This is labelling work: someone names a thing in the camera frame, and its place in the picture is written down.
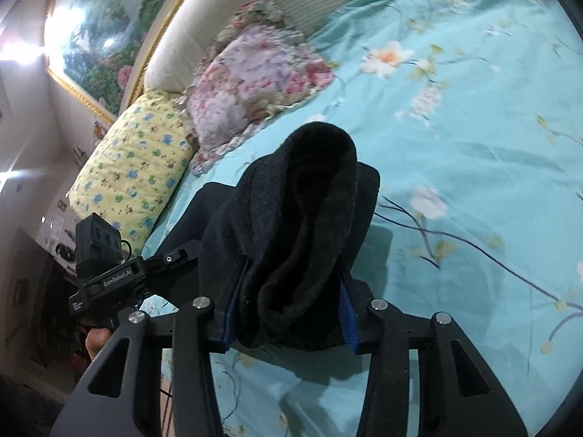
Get teal floral bed sheet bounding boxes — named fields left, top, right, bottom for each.
left=140, top=0, right=583, bottom=437

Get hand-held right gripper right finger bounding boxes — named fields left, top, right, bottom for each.
left=339, top=277, right=519, bottom=437

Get yellow cartoon print pillow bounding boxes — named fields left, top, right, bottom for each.
left=68, top=91, right=199, bottom=256

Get gold framed floral painting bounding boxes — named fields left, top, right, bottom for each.
left=44, top=0, right=215, bottom=125

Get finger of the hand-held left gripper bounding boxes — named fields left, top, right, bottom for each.
left=145, top=243, right=202, bottom=279

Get person's left hand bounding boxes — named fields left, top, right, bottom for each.
left=86, top=328, right=120, bottom=361

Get pink purple floral pillow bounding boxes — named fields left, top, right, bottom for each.
left=181, top=0, right=336, bottom=177

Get cream padded headboard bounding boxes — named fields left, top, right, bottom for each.
left=142, top=0, right=484, bottom=95

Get black pants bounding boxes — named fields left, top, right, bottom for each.
left=161, top=122, right=382, bottom=352

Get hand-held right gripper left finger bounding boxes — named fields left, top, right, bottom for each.
left=49, top=259, right=249, bottom=437

